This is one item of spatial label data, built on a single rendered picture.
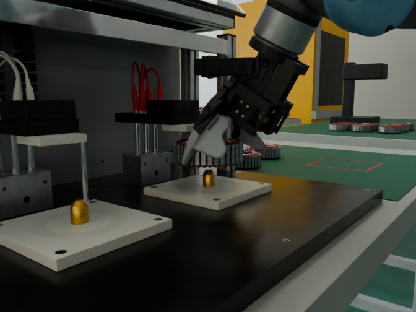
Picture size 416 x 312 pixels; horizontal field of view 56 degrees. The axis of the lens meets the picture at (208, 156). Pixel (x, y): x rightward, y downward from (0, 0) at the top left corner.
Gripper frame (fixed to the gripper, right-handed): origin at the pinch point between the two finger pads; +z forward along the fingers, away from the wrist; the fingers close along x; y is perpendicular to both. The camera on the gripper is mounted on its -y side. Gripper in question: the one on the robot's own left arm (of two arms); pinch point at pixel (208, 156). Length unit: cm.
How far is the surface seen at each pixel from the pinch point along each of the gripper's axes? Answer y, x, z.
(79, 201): 1.6, -24.3, 1.8
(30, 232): 1.5, -29.3, 4.9
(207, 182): 2.5, -0.7, 3.4
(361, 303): 33, 90, 55
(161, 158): -9.5, 1.6, 7.5
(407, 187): 24.2, 34.2, -4.6
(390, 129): -4, 157, 9
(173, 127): -6.6, -2.9, -1.5
